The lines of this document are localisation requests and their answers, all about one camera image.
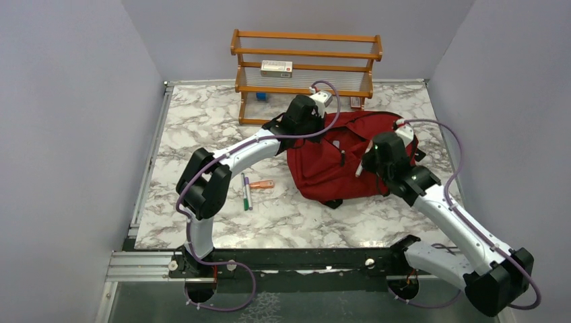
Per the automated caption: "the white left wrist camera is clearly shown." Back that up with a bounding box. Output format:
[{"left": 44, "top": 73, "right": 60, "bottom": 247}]
[{"left": 309, "top": 90, "right": 334, "bottom": 109}]

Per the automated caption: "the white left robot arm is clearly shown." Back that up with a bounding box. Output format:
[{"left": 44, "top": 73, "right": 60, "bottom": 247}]
[{"left": 175, "top": 91, "right": 333, "bottom": 277}]

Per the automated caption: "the white red box on shelf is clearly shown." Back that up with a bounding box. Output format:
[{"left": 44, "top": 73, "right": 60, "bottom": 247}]
[{"left": 260, "top": 60, "right": 293, "bottom": 79}]

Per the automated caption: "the green marker pen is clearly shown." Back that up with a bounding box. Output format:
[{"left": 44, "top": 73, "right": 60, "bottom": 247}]
[{"left": 240, "top": 173, "right": 249, "bottom": 211}]

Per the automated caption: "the small red white eraser box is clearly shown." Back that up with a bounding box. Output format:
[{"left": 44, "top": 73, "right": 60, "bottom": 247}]
[{"left": 349, "top": 97, "right": 362, "bottom": 110}]

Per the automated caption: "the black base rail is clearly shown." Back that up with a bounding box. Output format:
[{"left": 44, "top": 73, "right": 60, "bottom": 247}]
[{"left": 168, "top": 246, "right": 421, "bottom": 301}]

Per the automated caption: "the blue pencil sharpener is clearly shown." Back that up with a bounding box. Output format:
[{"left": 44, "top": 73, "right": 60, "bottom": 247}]
[{"left": 255, "top": 92, "right": 267, "bottom": 102}]

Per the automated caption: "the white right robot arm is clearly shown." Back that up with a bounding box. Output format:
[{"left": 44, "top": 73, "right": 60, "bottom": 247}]
[{"left": 363, "top": 132, "right": 535, "bottom": 317}]

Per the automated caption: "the red backpack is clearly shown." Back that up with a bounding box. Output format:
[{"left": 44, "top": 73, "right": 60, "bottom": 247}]
[{"left": 287, "top": 111, "right": 425, "bottom": 209}]

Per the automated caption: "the wooden two-tier shelf rack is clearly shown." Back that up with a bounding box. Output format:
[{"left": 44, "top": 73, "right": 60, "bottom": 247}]
[{"left": 230, "top": 29, "right": 383, "bottom": 125}]

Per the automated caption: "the brown marker pen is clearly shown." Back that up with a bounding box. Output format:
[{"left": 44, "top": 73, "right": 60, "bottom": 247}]
[{"left": 355, "top": 141, "right": 373, "bottom": 178}]

